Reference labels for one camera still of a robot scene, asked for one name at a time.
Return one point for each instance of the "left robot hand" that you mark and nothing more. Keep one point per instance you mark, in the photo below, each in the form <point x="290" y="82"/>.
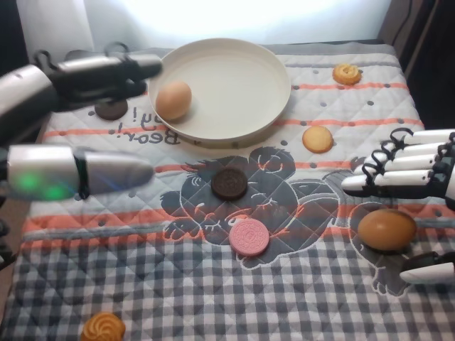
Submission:
<point x="25" y="89"/>

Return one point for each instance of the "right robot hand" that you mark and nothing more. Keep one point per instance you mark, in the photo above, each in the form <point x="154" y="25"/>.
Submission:
<point x="409" y="167"/>

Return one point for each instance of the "brown egg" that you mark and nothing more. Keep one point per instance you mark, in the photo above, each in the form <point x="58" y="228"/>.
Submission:
<point x="173" y="101"/>
<point x="387" y="230"/>

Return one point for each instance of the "round white plate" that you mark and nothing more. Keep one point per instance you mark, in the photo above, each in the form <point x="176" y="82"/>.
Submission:
<point x="231" y="89"/>

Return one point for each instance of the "white sheer curtain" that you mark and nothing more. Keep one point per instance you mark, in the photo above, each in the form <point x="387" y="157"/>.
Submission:
<point x="53" y="21"/>

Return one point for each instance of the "chocolate sandwich cookie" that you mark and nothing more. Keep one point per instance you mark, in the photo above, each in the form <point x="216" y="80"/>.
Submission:
<point x="112" y="113"/>
<point x="229" y="183"/>

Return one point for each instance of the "plain round golden biscuit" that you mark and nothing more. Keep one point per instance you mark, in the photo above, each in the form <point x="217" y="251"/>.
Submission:
<point x="317" y="139"/>

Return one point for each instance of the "swirl butter cookie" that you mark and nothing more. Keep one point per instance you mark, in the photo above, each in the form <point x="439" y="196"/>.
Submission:
<point x="347" y="74"/>
<point x="103" y="327"/>

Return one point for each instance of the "pink sandwich cookie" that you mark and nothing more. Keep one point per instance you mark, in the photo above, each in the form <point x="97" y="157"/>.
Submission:
<point x="248" y="237"/>

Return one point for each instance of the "grey quilt with printed bear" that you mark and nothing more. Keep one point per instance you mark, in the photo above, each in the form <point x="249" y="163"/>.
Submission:
<point x="227" y="295"/>

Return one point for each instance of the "dark brown wooden frame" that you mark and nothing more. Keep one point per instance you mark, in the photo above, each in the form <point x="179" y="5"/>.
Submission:
<point x="426" y="32"/>

